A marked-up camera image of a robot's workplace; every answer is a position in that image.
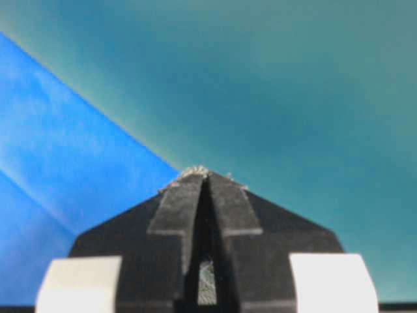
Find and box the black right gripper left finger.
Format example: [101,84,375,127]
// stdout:
[35,168,208,312]

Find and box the blue table cloth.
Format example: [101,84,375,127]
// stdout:
[1,36,177,306]

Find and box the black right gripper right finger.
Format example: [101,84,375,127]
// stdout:
[207,173,379,312]

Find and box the green backdrop sheet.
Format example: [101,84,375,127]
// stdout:
[1,1,416,302]

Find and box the grey-green large towel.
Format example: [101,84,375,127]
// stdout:
[197,256,217,305]

